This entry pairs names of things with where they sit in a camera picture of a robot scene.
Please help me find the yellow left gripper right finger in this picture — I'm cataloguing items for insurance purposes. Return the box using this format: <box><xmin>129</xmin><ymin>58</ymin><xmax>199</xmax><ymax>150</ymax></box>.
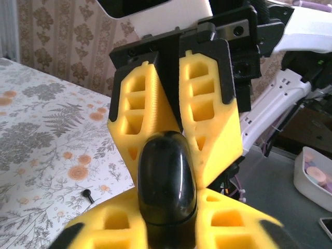
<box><xmin>195</xmin><ymin>188</ymin><xmax>299</xmax><ymax>249</ymax></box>

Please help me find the aluminium frame post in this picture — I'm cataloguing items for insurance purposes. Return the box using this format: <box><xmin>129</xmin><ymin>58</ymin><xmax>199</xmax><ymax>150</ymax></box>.
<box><xmin>0</xmin><ymin>0</ymin><xmax>20</xmax><ymax>63</ymax></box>

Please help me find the dark brown cabinet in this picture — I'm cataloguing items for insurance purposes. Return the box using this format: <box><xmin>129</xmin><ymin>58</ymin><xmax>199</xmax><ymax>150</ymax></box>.
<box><xmin>279</xmin><ymin>105</ymin><xmax>332</xmax><ymax>158</ymax></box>

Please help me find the white plastic bin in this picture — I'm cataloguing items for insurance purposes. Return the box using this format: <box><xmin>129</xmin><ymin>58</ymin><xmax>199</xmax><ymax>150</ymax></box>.
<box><xmin>294</xmin><ymin>146</ymin><xmax>332</xmax><ymax>213</ymax></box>

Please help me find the floral patterned table cover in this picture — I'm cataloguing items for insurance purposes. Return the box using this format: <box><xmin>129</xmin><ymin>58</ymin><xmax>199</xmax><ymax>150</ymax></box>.
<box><xmin>0</xmin><ymin>57</ymin><xmax>146</xmax><ymax>249</ymax></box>

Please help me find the pink round disc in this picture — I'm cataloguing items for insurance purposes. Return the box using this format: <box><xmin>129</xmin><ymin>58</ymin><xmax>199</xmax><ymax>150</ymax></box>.
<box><xmin>306</xmin><ymin>165</ymin><xmax>327</xmax><ymax>184</ymax></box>

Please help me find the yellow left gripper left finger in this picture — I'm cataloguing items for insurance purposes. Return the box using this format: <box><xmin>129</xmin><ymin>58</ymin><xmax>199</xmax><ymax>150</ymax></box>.
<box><xmin>53</xmin><ymin>188</ymin><xmax>149</xmax><ymax>249</ymax></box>

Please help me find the white-edged dark device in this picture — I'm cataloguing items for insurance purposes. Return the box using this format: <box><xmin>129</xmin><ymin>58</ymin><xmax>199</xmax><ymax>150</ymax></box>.
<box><xmin>318</xmin><ymin>217</ymin><xmax>332</xmax><ymax>236</ymax></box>

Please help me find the black wireless earbud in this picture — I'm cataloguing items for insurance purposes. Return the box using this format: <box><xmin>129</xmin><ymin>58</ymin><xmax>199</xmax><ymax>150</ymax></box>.
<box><xmin>81</xmin><ymin>189</ymin><xmax>95</xmax><ymax>204</ymax></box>

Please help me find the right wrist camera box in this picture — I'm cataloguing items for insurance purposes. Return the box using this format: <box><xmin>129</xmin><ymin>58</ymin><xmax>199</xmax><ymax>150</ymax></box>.
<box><xmin>95</xmin><ymin>0</ymin><xmax>214</xmax><ymax>39</ymax></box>

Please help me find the black earbud charging case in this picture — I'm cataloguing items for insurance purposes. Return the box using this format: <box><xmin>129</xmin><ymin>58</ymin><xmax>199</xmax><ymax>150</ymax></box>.
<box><xmin>136</xmin><ymin>131</ymin><xmax>198</xmax><ymax>249</ymax></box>

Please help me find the grey metal panel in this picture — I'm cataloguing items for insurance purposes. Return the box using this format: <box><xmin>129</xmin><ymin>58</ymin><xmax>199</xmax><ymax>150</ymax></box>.
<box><xmin>207</xmin><ymin>144</ymin><xmax>332</xmax><ymax>249</ymax></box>

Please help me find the purple round disc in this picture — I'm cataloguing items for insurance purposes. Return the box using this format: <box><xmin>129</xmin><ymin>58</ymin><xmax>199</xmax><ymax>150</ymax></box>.
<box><xmin>320</xmin><ymin>178</ymin><xmax>332</xmax><ymax>194</ymax></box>

